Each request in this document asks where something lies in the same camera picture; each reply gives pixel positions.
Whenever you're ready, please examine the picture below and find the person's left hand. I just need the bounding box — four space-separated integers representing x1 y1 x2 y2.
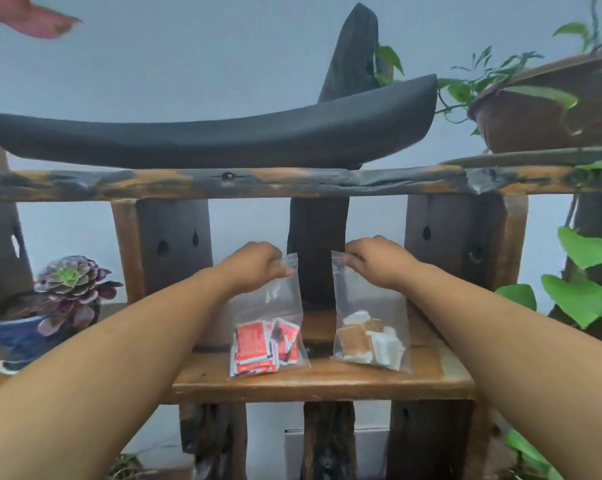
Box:
213 240 297 297

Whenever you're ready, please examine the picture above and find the person's right hand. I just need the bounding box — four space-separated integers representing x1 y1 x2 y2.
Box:
341 235 424 292

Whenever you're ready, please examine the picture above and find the clear plastic zip bag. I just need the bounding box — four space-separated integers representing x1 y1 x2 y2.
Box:
330 250 413 374
226 252 311 379

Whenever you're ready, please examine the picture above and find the pile of red sachets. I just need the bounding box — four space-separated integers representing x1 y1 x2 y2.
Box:
230 317 304 378

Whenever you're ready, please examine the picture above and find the pile of white sachets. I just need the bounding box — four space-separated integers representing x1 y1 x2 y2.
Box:
334 309 407 371

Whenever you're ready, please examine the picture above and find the person's left forearm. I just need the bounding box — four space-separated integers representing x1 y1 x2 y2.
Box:
0 267 242 480

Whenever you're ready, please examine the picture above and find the person's right forearm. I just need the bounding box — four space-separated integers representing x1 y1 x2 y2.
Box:
403 262 602 480

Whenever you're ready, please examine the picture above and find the rustic wooden shelf rack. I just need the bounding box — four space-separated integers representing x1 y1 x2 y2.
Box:
0 72 602 480

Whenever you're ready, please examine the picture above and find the black curved wooden slab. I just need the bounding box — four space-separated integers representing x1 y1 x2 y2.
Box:
0 73 439 171

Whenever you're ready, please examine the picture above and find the purple green succulent plant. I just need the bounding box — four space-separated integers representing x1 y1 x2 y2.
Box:
33 254 124 337

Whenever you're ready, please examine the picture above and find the thin green vine plant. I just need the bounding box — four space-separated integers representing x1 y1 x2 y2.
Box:
373 0 602 138

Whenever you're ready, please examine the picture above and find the broad green leaf plant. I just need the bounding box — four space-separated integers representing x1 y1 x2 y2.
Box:
494 159 602 480

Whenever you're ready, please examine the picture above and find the brown plant pot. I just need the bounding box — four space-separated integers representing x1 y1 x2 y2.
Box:
468 44 602 155

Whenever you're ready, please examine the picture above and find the black upright wood plank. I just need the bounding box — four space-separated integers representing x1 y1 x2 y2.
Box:
286 2 381 311

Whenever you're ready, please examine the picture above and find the blue ceramic plant pot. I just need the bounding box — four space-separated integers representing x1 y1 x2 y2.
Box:
0 289 102 375

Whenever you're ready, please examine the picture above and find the red leaf-shaped ornament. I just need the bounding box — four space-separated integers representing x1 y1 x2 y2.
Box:
0 0 82 41

